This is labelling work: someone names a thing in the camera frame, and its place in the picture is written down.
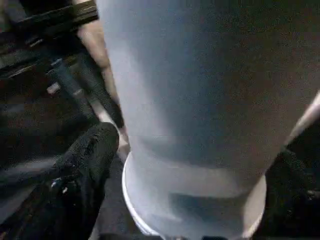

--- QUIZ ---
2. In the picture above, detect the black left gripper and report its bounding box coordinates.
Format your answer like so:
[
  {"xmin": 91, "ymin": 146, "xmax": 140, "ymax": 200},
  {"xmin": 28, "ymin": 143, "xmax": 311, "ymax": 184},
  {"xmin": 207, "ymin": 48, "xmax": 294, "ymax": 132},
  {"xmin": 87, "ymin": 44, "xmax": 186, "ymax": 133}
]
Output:
[{"xmin": 46, "ymin": 57, "xmax": 125, "ymax": 129}]

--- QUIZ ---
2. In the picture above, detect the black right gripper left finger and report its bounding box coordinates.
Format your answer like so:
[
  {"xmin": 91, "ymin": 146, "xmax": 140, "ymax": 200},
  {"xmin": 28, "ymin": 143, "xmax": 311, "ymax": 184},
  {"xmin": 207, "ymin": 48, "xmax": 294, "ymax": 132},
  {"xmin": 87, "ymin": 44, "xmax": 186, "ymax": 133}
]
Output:
[{"xmin": 0, "ymin": 121, "xmax": 120, "ymax": 240}]

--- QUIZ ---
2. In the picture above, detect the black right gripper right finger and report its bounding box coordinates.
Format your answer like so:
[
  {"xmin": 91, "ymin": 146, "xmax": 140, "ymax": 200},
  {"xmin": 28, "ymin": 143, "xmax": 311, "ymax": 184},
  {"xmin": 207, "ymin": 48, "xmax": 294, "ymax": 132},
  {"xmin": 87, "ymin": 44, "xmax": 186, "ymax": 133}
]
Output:
[{"xmin": 259, "ymin": 144, "xmax": 320, "ymax": 240}]

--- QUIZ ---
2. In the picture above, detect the white plastic table top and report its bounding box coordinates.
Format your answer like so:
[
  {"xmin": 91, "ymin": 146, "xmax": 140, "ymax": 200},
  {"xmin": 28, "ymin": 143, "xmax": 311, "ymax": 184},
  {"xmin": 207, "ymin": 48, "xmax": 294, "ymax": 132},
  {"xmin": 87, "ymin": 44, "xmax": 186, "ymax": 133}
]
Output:
[{"xmin": 76, "ymin": 24, "xmax": 268, "ymax": 238}]

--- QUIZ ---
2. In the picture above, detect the white plastic table leg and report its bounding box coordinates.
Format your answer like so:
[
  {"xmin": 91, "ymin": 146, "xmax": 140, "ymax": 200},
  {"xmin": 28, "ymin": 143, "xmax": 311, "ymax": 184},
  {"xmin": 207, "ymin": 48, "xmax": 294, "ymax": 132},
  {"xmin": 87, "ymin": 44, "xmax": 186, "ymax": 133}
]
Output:
[{"xmin": 96, "ymin": 0, "xmax": 320, "ymax": 237}]

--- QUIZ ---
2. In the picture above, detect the black glossy mat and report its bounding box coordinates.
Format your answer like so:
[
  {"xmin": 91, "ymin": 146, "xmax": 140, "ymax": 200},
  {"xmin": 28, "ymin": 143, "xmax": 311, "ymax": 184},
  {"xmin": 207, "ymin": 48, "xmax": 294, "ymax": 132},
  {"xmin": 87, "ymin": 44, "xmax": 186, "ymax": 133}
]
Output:
[{"xmin": 0, "ymin": 74, "xmax": 320, "ymax": 240}]

